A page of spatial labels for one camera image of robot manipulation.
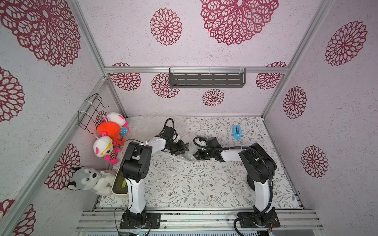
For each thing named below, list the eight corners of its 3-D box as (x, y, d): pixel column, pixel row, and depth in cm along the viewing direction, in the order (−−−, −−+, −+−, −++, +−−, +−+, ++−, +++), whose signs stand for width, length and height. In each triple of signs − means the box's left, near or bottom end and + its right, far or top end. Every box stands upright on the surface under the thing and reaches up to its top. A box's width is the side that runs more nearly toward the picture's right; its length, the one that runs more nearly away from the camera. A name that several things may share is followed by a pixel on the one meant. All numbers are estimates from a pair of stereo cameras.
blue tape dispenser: (233, 138, 110) (234, 135, 107) (233, 128, 116) (234, 125, 113) (240, 139, 109) (241, 136, 106) (239, 129, 115) (241, 126, 112)
